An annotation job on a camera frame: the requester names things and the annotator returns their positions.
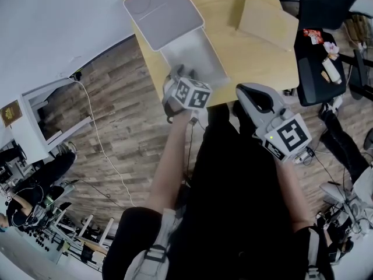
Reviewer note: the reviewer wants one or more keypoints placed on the cardboard box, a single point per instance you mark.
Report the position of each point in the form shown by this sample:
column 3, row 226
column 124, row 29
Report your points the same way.
column 262, row 22

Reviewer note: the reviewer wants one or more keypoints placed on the person's black clothing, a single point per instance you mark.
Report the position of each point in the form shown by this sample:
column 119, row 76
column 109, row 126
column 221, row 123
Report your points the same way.
column 233, row 200

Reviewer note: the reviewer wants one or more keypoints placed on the red snack packet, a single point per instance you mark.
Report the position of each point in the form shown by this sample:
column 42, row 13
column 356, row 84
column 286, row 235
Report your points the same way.
column 312, row 35

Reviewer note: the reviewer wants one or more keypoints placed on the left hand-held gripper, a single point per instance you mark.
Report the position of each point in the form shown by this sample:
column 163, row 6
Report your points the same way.
column 189, row 93

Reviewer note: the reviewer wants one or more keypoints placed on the person's left forearm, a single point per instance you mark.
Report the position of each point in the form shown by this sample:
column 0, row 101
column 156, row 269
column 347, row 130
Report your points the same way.
column 172, row 162

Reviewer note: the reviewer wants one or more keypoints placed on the person's right forearm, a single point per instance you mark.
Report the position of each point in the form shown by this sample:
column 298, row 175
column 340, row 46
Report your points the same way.
column 292, row 194

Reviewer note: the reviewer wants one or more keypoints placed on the white crumpled tissue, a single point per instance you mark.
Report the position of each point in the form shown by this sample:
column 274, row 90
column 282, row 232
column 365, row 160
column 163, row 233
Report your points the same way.
column 331, row 47

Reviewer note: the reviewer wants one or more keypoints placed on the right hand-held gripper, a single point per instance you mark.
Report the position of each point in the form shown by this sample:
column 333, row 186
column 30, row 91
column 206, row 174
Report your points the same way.
column 288, row 133

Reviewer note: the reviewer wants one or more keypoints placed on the white bottle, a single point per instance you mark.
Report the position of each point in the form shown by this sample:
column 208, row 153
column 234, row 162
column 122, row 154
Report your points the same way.
column 331, row 70

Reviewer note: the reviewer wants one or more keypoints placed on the white power strip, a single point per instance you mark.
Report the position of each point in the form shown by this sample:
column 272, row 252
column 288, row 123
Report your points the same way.
column 303, row 156

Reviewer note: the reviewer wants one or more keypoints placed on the grey box with lid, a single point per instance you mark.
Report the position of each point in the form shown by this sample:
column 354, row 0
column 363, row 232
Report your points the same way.
column 166, row 22

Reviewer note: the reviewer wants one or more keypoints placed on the white metal frame rack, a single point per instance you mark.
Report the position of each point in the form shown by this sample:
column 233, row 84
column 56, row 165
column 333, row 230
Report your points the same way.
column 84, row 227

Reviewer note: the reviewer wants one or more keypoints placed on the black office chair with items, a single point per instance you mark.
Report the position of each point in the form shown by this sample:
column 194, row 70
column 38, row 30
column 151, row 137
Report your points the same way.
column 311, row 80

